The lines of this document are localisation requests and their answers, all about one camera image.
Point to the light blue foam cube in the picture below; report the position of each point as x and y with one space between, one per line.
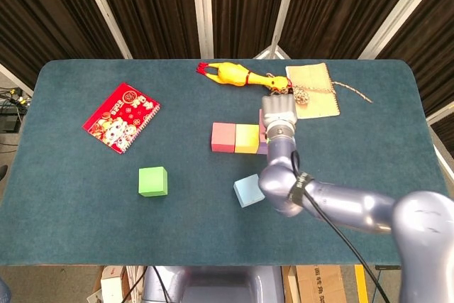
246 191

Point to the yellow rubber chicken toy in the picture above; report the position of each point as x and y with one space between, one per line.
230 74

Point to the brown cardboard box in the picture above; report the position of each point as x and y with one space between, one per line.
319 285

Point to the pink foam cube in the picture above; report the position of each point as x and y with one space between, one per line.
261 123

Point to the black equipment box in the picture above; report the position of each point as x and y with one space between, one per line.
9 123

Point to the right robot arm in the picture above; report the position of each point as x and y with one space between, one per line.
354 207

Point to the white carton box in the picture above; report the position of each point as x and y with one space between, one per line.
110 285

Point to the white metal frame post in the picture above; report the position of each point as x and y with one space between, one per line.
283 8
441 114
202 8
104 8
14 81
401 8

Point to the beige cloth notebook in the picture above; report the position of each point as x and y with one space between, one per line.
317 108

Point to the red foam cube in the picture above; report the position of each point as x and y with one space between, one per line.
223 138

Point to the green foam cube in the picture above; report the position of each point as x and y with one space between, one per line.
152 182

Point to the red spiral notebook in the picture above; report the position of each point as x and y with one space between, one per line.
120 118

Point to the dark brown curtain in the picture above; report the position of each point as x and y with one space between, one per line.
159 8

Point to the grey robot torso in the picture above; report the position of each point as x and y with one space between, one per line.
220 285

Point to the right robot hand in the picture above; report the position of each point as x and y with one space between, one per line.
280 109

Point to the yellow foam cube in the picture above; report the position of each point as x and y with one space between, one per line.
246 140

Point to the teal felt table cover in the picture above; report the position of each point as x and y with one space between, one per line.
213 232

